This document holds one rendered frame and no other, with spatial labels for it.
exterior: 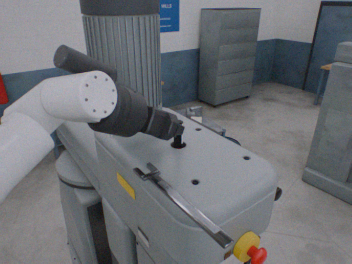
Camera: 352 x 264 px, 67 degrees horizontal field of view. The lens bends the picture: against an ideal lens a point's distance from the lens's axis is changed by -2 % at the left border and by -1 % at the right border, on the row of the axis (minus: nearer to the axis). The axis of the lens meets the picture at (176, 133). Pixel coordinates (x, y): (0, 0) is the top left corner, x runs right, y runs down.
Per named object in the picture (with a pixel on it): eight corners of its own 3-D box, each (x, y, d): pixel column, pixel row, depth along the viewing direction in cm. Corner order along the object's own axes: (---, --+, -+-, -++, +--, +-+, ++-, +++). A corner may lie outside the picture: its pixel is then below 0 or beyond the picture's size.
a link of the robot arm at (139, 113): (128, 135, 60) (83, 126, 51) (142, 95, 60) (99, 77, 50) (170, 154, 53) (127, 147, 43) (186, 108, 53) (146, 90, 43)
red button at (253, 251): (268, 262, 52) (271, 248, 51) (254, 273, 50) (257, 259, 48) (254, 251, 55) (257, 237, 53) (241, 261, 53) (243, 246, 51)
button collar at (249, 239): (258, 253, 55) (262, 232, 53) (238, 268, 52) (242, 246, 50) (251, 246, 57) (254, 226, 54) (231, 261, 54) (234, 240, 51)
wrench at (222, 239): (239, 240, 39) (239, 235, 38) (219, 254, 37) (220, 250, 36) (150, 165, 56) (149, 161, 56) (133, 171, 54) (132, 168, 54)
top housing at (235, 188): (279, 225, 62) (293, 168, 55) (191, 289, 48) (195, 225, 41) (165, 145, 96) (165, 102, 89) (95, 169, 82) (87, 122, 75)
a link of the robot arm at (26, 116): (111, 100, 42) (50, 163, 34) (76, 102, 47) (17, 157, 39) (88, 64, 39) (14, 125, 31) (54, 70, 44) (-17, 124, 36)
